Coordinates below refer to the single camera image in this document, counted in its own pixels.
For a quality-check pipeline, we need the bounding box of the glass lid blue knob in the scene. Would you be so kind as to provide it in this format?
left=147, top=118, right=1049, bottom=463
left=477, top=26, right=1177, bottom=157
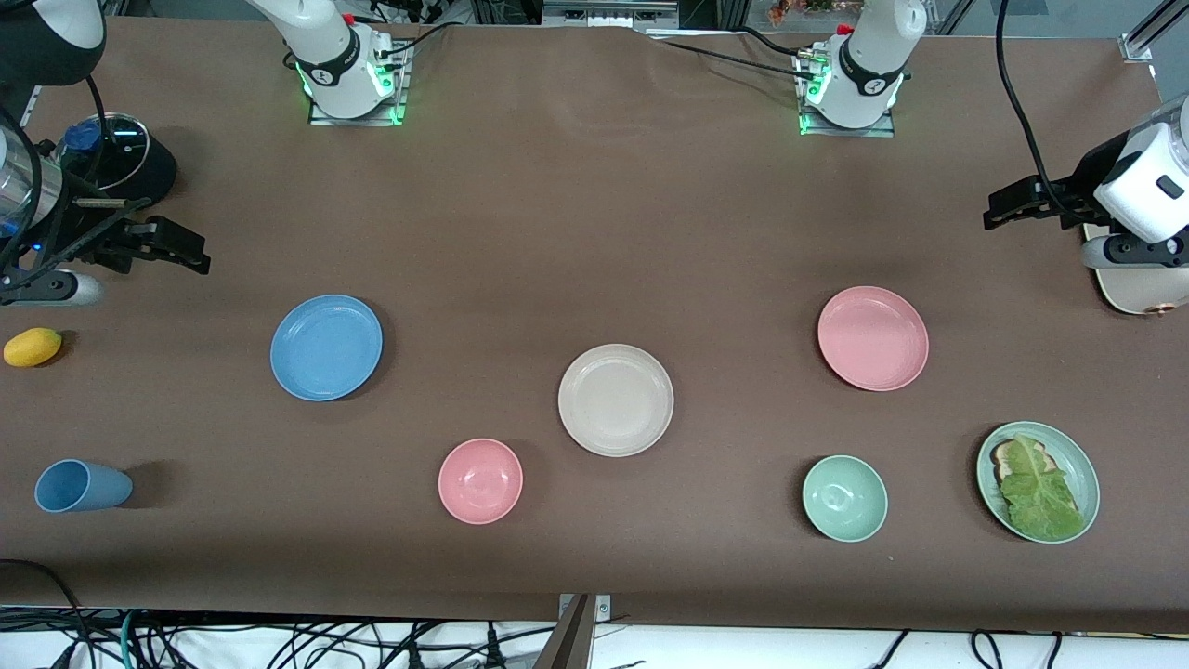
left=54, top=112, right=150, bottom=192

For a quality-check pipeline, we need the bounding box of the yellow lemon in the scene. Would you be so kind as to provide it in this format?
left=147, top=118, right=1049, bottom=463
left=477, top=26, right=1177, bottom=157
left=3, top=327, right=63, bottom=368

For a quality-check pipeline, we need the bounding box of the beige plate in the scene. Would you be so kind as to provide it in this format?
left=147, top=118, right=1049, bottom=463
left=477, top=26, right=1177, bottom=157
left=557, top=344, right=675, bottom=458

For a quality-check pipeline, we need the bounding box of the blue plate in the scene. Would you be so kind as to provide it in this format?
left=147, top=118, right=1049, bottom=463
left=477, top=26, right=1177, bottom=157
left=269, top=295, right=385, bottom=402

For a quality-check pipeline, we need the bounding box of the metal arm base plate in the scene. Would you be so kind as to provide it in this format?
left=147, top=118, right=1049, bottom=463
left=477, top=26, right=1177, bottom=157
left=797, top=48, right=896, bottom=138
left=308, top=42, right=408, bottom=127

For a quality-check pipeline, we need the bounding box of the silver metal bracket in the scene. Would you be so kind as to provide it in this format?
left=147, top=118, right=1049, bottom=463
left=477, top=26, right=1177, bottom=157
left=557, top=593, right=612, bottom=623

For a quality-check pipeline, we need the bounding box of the green plate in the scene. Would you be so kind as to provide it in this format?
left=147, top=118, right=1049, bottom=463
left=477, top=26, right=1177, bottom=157
left=975, top=421, right=1101, bottom=544

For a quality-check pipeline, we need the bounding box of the brown table cover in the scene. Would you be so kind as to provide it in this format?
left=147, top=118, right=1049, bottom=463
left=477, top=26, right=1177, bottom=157
left=0, top=17, right=1189, bottom=635

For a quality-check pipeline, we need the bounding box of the black pot blue handle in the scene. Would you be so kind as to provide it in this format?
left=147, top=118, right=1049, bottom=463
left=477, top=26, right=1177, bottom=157
left=54, top=111, right=178, bottom=213

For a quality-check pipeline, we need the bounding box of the small pink bowl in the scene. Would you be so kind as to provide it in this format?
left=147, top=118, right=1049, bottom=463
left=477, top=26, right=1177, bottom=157
left=438, top=438, right=524, bottom=526

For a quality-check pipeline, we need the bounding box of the aluminium frame beam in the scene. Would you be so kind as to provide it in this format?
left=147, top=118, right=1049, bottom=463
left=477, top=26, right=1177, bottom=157
left=542, top=0, right=681, bottom=31

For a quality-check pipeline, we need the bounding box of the colourful toy items pile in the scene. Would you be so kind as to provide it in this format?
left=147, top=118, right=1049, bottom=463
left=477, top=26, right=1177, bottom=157
left=769, top=0, right=869, bottom=25

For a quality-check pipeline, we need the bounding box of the black base cable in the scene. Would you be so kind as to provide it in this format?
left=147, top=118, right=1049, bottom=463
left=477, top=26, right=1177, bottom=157
left=648, top=26, right=820, bottom=85
left=374, top=22, right=465, bottom=62

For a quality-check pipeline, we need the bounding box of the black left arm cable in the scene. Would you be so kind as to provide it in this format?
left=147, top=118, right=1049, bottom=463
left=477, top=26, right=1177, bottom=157
left=995, top=0, right=1069, bottom=210

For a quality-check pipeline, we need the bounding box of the toast bread slice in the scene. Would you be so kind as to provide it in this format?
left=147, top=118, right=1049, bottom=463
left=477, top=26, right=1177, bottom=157
left=990, top=439, right=1055, bottom=484

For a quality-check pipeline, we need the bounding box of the dark brown post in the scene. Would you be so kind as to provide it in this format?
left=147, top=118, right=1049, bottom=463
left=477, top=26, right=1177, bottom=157
left=532, top=595, right=597, bottom=669

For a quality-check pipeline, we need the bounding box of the small green bowl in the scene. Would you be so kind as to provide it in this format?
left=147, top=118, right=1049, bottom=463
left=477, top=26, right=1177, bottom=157
left=802, top=454, right=889, bottom=543

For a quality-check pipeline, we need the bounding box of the blue cup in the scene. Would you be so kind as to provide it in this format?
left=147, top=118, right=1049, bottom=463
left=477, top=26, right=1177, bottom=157
left=34, top=459, right=134, bottom=514

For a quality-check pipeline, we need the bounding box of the green lettuce leaf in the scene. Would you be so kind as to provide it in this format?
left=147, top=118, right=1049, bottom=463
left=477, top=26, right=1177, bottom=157
left=999, top=433, right=1086, bottom=542

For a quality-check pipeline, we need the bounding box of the beige kitchen appliance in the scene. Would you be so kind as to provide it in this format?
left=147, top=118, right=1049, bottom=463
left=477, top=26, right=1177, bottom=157
left=1082, top=221, right=1189, bottom=316

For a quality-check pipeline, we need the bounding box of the pink plate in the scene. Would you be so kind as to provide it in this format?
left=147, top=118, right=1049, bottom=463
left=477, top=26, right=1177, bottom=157
left=817, top=286, right=930, bottom=392

